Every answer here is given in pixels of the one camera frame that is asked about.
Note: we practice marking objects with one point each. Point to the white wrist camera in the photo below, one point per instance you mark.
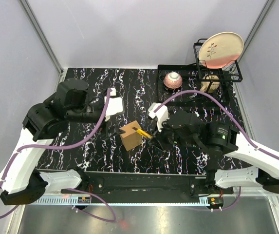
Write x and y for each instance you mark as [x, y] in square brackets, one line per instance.
[156, 111]
[115, 105]

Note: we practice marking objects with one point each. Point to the brown cardboard express box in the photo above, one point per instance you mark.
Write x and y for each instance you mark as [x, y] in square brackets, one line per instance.
[130, 138]

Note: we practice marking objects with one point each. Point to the yellow black utility knife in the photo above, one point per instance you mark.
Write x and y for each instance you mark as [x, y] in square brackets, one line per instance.
[143, 133]

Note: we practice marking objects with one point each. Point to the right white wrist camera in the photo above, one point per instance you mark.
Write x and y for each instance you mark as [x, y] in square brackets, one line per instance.
[156, 111]

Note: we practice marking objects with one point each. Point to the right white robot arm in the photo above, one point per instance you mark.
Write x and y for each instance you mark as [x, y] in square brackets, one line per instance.
[218, 139]

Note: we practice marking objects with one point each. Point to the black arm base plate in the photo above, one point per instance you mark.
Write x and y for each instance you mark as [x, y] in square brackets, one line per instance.
[104, 182]

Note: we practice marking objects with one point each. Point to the pink patterned bowl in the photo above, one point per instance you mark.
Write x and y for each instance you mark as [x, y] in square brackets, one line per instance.
[173, 80]

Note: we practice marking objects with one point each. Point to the aluminium frame rail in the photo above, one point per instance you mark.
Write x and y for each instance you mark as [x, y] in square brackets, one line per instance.
[40, 34]

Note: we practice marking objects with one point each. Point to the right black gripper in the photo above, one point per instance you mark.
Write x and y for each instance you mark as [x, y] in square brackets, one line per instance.
[155, 142]

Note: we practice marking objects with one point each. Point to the beige ceramic mug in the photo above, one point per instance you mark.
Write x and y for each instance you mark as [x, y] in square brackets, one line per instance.
[211, 84]

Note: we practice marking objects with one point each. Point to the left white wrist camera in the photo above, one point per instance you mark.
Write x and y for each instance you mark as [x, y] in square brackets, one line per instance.
[115, 105]

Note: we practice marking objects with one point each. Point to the black wire dish rack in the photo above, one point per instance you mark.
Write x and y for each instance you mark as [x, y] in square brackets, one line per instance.
[193, 74]

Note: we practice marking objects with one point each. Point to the cream pink plate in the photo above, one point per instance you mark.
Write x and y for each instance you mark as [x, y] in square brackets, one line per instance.
[220, 50]

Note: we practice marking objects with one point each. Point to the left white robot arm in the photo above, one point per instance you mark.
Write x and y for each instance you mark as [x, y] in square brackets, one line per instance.
[20, 182]

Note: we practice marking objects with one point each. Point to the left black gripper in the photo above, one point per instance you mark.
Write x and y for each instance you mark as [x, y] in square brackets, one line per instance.
[117, 132]

